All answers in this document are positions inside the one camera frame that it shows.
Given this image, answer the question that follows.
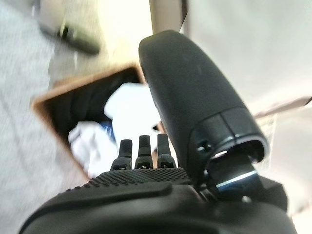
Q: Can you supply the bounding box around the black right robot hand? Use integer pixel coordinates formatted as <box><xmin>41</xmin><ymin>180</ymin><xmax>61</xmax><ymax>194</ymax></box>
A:
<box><xmin>19</xmin><ymin>29</ymin><xmax>298</xmax><ymax>234</ymax></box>

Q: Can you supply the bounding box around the white garment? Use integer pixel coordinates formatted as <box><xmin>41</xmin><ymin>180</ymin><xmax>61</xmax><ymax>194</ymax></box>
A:
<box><xmin>67</xmin><ymin>121</ymin><xmax>122</xmax><ymax>179</ymax></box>
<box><xmin>104</xmin><ymin>82</ymin><xmax>163</xmax><ymax>141</ymax></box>

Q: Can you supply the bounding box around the navy blue garment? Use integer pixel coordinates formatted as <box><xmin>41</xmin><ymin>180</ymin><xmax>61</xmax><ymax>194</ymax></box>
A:
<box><xmin>98</xmin><ymin>120</ymin><xmax>118</xmax><ymax>145</ymax></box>

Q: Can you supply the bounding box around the beige bed blanket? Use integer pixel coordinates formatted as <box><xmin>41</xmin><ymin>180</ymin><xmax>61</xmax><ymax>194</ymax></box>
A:
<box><xmin>148</xmin><ymin>0</ymin><xmax>312</xmax><ymax>220</ymax></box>

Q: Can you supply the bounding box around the dark robot foot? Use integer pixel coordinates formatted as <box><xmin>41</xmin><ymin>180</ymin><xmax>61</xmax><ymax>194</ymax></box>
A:
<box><xmin>38</xmin><ymin>0</ymin><xmax>101</xmax><ymax>55</ymax></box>

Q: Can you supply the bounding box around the grey striped rug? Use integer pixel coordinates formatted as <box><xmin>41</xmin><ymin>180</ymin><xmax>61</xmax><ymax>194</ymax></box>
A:
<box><xmin>0</xmin><ymin>0</ymin><xmax>108</xmax><ymax>234</ymax></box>

